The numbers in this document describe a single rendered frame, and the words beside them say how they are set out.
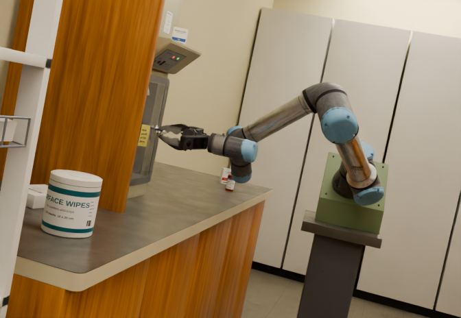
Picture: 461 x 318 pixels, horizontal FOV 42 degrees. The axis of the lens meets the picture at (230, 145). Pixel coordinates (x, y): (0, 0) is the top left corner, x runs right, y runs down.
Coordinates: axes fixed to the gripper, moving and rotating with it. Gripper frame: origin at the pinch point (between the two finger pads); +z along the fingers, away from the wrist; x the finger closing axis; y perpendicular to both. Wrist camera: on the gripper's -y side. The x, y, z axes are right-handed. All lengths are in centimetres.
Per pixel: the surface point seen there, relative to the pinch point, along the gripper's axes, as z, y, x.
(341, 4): -13, 347, 80
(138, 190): 5.4, 0.9, -23.4
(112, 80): 7.3, -27.4, 18.4
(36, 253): -11, -88, -15
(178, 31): -0.8, 1.4, 36.3
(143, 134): 4.0, -5.1, -1.0
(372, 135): -64, 289, -22
